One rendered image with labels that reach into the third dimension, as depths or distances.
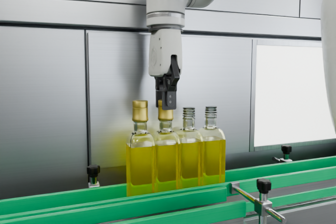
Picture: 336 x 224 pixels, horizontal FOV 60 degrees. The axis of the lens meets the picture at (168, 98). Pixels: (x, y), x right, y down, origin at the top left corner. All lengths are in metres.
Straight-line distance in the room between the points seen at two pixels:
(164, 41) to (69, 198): 0.39
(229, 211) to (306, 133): 0.53
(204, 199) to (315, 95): 0.57
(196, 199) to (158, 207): 0.09
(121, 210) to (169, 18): 0.40
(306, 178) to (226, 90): 0.31
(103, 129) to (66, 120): 0.10
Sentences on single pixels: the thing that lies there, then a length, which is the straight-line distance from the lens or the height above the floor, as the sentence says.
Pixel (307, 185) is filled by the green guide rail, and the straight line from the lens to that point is 0.88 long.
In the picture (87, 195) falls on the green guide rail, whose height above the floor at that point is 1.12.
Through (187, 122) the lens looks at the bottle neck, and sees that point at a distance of 0.67.
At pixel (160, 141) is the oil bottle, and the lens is 0.64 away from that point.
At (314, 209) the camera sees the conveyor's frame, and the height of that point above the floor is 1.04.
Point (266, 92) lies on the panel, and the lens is 0.94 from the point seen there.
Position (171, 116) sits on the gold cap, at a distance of 0.64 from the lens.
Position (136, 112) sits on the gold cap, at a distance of 0.63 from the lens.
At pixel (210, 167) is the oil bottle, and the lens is 0.70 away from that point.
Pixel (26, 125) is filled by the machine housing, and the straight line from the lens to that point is 0.78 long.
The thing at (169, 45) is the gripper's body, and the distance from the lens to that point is 0.60.
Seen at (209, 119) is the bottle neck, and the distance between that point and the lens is 0.69.
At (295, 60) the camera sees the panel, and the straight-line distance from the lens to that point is 1.01.
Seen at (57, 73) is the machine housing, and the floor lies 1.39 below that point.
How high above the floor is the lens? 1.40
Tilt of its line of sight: 5 degrees down
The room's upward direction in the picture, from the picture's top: straight up
